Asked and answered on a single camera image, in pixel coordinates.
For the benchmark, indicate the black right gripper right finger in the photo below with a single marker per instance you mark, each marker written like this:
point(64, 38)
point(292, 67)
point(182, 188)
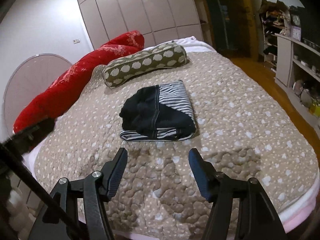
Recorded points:
point(257, 217)

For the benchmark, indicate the beige dotted quilt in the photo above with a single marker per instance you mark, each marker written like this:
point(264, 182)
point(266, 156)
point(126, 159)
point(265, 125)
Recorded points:
point(187, 129)

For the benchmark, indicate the dark doorway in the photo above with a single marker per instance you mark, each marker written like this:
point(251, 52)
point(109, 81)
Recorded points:
point(234, 28)

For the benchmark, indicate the white wardrobe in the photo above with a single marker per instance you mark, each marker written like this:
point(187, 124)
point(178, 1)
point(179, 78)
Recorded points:
point(157, 20)

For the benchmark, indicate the olive white-dotted bolster pillow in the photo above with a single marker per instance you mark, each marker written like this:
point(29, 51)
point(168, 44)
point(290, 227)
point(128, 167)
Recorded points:
point(164, 56)

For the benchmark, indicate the small clock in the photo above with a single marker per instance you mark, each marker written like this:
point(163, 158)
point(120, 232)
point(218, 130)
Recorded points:
point(295, 20)

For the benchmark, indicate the red fleece blanket roll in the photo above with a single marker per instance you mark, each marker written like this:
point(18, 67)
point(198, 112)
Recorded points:
point(65, 90)

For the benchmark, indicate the striped navy pants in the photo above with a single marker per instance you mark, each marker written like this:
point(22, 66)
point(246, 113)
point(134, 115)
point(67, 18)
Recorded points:
point(158, 113)

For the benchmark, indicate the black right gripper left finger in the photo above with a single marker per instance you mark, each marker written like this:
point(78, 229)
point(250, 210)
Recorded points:
point(76, 209)

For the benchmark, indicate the white shelving unit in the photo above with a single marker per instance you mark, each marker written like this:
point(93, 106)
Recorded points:
point(293, 53)

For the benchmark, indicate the round white headboard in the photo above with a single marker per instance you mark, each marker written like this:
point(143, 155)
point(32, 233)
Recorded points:
point(31, 78)

